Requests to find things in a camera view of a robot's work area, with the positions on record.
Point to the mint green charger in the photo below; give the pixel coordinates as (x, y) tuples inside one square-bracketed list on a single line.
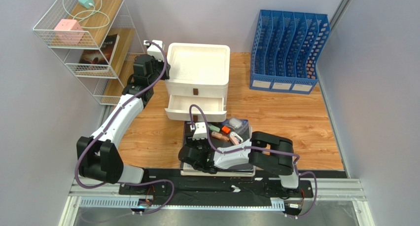
[(86, 3)]

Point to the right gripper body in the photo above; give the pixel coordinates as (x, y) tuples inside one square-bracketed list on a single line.
[(197, 144)]

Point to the orange black highlighter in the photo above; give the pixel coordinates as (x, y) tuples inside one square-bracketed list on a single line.
[(225, 129)]

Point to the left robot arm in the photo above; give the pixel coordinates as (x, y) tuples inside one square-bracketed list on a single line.
[(98, 158)]

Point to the white three drawer organizer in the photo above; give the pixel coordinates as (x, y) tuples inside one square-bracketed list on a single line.
[(198, 70)]

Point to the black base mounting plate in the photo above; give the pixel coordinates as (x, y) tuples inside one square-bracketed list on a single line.
[(216, 191)]

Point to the dark cover book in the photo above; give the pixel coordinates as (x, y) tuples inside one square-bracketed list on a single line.
[(99, 60)]

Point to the pink correction tape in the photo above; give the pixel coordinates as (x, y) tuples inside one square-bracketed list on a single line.
[(235, 138)]

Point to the pink cube power socket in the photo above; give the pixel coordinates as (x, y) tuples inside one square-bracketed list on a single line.
[(69, 31)]

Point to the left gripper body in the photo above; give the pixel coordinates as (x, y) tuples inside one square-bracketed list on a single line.
[(159, 66)]

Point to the white wire shelf rack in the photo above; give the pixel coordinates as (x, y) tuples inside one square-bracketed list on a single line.
[(93, 39)]

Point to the blue file organizer rack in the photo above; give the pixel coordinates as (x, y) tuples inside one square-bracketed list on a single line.
[(285, 51)]

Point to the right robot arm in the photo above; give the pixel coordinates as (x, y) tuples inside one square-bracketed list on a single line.
[(271, 153)]

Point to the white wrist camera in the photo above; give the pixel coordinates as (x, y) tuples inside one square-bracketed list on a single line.
[(154, 50), (199, 130)]

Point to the clear plastic bag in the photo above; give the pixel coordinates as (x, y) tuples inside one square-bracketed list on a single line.
[(240, 126)]

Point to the green highlighter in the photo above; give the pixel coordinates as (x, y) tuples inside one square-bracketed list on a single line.
[(214, 128)]

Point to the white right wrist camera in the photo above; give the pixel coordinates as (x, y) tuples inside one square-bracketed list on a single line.
[(199, 130)]

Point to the aluminium frame rail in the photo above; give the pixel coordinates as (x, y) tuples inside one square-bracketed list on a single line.
[(340, 202)]

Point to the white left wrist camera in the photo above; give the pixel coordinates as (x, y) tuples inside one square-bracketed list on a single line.
[(154, 50)]

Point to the blue folder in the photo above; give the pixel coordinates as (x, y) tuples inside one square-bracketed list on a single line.
[(218, 124)]

